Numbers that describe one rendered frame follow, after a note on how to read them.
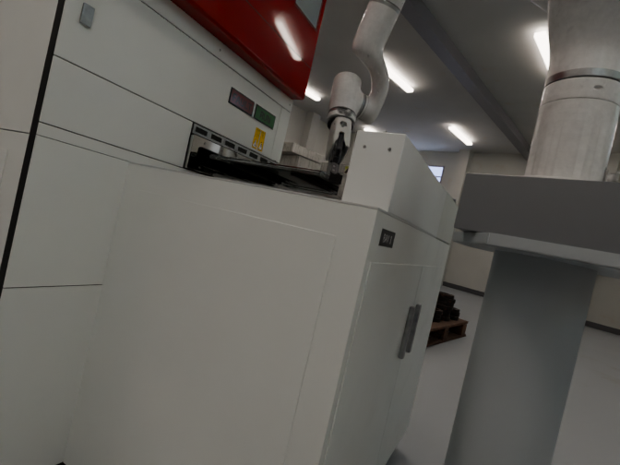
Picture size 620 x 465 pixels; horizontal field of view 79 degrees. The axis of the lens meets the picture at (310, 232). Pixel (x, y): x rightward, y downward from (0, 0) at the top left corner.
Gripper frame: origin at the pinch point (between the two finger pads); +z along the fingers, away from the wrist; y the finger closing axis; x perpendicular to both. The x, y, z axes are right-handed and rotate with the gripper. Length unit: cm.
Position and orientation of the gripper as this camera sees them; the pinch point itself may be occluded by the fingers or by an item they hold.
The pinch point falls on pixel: (332, 172)
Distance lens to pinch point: 104.8
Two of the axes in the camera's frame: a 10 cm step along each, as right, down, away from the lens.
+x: -9.7, -2.2, -1.3
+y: -1.9, 2.9, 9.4
